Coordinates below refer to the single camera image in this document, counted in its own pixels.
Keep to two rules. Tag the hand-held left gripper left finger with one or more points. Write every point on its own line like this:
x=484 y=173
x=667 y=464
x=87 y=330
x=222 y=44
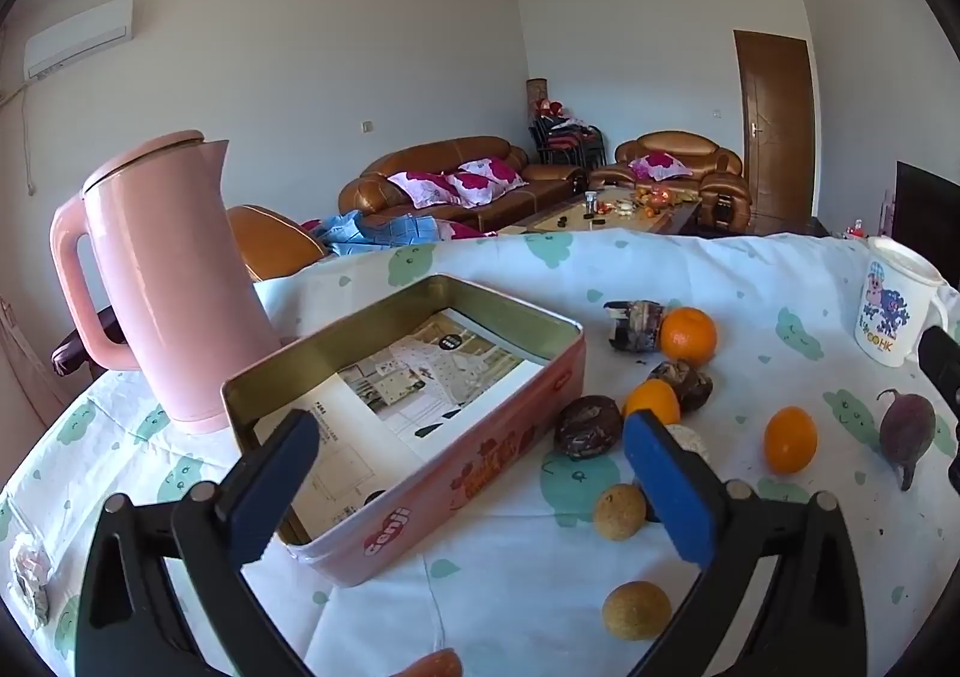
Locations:
x=277 y=489

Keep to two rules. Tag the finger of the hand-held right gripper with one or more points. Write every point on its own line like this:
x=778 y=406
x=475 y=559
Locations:
x=937 y=358
x=954 y=456

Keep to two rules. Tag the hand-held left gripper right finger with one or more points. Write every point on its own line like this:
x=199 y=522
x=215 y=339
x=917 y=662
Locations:
x=671 y=489

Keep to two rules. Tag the purple passion fruit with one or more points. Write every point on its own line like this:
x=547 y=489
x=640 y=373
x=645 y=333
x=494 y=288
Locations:
x=906 y=426

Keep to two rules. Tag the tan round fruit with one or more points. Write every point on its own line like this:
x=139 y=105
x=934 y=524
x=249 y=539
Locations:
x=616 y=512
x=637 y=609

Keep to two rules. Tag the orange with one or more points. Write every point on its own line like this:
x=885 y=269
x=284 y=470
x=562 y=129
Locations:
x=654 y=400
x=686 y=336
x=790 y=439

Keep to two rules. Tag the dark brown round fruit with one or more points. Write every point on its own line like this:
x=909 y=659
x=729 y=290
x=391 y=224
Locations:
x=589 y=426

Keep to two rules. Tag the dark wrinkled fruit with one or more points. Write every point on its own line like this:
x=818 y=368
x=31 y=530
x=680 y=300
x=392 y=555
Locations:
x=690 y=385

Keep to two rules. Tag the pink tin box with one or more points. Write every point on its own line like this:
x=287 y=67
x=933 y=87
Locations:
x=480 y=474

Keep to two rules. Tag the heap of small orange fruits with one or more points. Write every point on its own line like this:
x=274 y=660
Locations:
x=652 y=197

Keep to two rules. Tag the white printed mug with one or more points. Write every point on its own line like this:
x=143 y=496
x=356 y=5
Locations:
x=885 y=302

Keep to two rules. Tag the black television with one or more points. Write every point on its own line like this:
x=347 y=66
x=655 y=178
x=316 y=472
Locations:
x=930 y=212

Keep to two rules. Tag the printed paper leaflet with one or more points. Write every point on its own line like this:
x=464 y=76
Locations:
x=420 y=385

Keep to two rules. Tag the white cloud-print tablecloth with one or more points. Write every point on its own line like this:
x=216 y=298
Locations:
x=750 y=287

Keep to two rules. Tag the orange carrot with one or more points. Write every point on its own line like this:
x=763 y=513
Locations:
x=435 y=666

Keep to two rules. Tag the pink electric kettle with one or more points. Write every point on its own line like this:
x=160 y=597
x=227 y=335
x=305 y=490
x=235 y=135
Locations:
x=172 y=272

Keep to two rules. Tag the dark maroon stool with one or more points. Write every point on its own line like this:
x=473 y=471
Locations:
x=71 y=351

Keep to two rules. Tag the crumpled wrapper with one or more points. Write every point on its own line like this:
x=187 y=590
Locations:
x=30 y=572

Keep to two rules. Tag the blue checked blanket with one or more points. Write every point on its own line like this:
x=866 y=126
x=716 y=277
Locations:
x=390 y=227

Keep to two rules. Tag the brown wooden door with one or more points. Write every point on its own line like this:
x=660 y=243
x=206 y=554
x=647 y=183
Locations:
x=776 y=122

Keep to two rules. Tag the wooden coffee table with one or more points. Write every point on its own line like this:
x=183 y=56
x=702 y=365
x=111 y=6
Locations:
x=570 y=216

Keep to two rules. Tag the pink floral pillow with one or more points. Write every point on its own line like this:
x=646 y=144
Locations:
x=487 y=176
x=660 y=163
x=420 y=188

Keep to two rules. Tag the brown leather armchair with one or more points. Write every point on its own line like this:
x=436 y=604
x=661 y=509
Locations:
x=675 y=145

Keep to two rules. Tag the stacked dark chairs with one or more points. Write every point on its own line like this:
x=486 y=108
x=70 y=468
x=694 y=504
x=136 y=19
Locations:
x=570 y=141

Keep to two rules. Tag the brown leather sofa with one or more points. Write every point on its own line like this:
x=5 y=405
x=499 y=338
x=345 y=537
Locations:
x=450 y=152

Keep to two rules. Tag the tall patterned vase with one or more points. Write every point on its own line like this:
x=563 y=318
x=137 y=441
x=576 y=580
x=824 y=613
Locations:
x=536 y=94

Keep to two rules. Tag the white air conditioner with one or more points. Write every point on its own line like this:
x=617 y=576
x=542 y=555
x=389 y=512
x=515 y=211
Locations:
x=75 y=40

